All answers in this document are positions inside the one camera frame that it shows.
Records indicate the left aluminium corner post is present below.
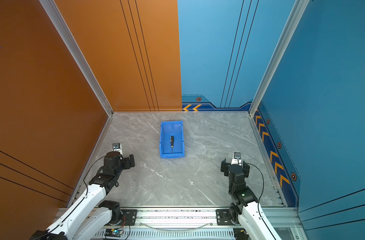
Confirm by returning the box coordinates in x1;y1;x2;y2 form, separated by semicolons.
39;0;114;117

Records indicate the aluminium corner post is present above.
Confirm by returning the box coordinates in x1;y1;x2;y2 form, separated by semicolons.
249;0;309;117
39;0;114;117

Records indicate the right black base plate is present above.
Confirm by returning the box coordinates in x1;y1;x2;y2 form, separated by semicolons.
216;209;240;226

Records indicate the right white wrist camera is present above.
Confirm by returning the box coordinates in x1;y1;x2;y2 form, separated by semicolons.
231;152;243;166

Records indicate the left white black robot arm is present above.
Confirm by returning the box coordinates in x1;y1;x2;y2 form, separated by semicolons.
30;151;135;240

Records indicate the black yellow screwdriver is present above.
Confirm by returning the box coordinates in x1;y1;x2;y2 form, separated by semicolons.
170;136;174;154

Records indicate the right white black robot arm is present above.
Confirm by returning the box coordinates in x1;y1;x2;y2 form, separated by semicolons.
221;160;281;240

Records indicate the right aluminium corner post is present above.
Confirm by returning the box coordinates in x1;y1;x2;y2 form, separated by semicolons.
249;0;309;117

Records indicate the left small circuit board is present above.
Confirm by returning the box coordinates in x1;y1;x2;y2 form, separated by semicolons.
104;229;124;239

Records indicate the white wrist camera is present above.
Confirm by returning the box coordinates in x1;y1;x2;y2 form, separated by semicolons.
231;152;243;166
112;143;122;155

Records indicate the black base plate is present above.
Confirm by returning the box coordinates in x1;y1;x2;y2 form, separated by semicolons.
104;209;137;228
216;209;240;226

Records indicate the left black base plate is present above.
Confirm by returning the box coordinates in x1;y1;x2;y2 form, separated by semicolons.
104;209;137;228

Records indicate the aluminium front rail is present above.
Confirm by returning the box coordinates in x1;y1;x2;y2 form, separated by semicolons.
44;205;309;240

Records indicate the blue plastic bin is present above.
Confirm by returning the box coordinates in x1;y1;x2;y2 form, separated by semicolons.
159;121;185;159

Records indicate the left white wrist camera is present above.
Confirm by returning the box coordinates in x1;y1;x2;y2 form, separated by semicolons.
112;143;122;155

